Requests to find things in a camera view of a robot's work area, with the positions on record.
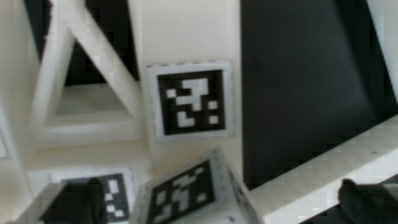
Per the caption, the white chair seat plate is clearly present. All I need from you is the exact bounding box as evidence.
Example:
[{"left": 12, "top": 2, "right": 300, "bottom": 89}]
[{"left": 26, "top": 142, "right": 151, "bottom": 224}]

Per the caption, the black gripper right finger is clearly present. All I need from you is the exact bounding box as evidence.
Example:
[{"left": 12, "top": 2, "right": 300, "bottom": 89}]
[{"left": 337, "top": 179, "right": 398, "bottom": 224}]

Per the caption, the white U-shaped obstacle frame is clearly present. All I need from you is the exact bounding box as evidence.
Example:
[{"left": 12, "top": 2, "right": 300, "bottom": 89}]
[{"left": 250, "top": 115, "right": 398, "bottom": 224}]

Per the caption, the white chair leg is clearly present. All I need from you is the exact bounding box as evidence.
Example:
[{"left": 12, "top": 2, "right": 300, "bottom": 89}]
[{"left": 129, "top": 148, "right": 264, "bottom": 224}]

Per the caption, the white chair back frame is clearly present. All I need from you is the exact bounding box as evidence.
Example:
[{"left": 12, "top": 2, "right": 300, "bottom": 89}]
[{"left": 0, "top": 0, "right": 243, "bottom": 224}]

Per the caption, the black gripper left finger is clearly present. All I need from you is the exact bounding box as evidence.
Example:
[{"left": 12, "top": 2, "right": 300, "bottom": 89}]
[{"left": 39, "top": 178, "right": 106, "bottom": 224}]

